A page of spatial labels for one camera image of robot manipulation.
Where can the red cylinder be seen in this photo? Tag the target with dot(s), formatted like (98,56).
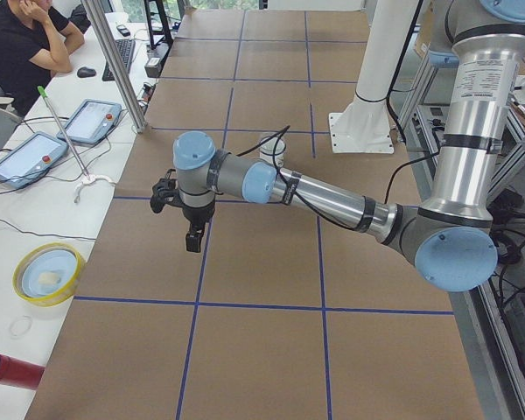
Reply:
(19,373)

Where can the aluminium frame post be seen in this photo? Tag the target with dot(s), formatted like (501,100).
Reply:
(107,43)

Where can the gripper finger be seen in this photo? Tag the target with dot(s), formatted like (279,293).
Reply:
(188,239)
(197,234)

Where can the yellow tape roll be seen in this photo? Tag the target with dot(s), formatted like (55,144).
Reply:
(48,275)

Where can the near teach pendant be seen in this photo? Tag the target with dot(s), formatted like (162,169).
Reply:
(31,160)

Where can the seated person black shirt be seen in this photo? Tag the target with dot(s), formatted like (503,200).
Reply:
(36,42)

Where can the teach pendant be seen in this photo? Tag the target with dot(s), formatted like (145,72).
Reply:
(31,160)
(92,121)

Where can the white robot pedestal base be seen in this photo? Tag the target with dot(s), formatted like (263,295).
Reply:
(363,127)

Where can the white enamel cup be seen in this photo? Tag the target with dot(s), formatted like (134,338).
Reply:
(273,155)

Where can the far teach pendant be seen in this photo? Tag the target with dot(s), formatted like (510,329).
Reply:
(92,121)

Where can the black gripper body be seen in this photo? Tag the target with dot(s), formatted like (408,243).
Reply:
(197,214)

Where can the black computer mouse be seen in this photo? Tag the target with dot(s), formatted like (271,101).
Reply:
(85,72)

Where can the aluminium side rail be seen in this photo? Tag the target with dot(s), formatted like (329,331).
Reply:
(492,316)

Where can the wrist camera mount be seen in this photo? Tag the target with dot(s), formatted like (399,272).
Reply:
(165,193)

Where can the white curved clip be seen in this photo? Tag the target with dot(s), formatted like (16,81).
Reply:
(92,184)

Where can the metal rod green tip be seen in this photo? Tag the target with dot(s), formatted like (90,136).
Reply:
(43,94)

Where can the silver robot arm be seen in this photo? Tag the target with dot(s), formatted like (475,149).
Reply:
(446,238)

